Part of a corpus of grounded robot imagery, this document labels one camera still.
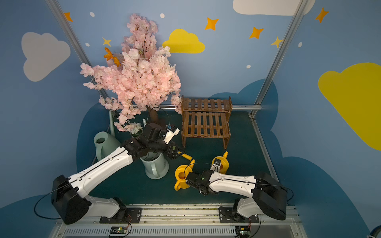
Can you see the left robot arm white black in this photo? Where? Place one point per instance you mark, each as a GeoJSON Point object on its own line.
{"type": "Point", "coordinates": [71, 196]}

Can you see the brown wooden slatted shelf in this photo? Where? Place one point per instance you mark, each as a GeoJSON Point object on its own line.
{"type": "Point", "coordinates": [206, 118]}

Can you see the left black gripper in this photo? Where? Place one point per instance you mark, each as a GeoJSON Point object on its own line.
{"type": "Point", "coordinates": [172, 150]}

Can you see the pale blue watering can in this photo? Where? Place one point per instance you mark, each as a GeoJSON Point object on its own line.
{"type": "Point", "coordinates": [152, 155]}

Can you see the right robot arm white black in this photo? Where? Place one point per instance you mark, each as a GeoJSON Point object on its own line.
{"type": "Point", "coordinates": [262, 192]}

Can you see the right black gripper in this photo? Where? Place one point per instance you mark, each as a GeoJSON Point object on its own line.
{"type": "Point", "coordinates": [195, 181]}

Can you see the small potted white flowers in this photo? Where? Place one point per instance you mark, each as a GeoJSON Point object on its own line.
{"type": "Point", "coordinates": [135, 129]}

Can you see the sage green watering can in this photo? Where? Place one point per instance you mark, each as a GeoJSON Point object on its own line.
{"type": "Point", "coordinates": [106, 142]}

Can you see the yellow watering can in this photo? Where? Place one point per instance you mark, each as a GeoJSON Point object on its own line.
{"type": "Point", "coordinates": [181, 174]}
{"type": "Point", "coordinates": [224, 162]}

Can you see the back aluminium wall rail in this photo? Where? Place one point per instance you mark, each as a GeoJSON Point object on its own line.
{"type": "Point", "coordinates": [234, 107]}

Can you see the pink blossom artificial tree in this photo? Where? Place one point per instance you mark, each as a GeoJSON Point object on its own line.
{"type": "Point", "coordinates": [141, 75]}

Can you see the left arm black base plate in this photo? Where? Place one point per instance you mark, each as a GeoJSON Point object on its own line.
{"type": "Point", "coordinates": [134, 214]}

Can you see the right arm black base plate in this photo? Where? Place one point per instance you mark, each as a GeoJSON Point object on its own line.
{"type": "Point", "coordinates": [227, 215]}

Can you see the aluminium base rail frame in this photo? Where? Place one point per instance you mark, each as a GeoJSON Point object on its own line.
{"type": "Point", "coordinates": [184, 221]}

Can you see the green yellow toy shovel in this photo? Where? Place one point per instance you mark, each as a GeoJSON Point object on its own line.
{"type": "Point", "coordinates": [188, 157]}

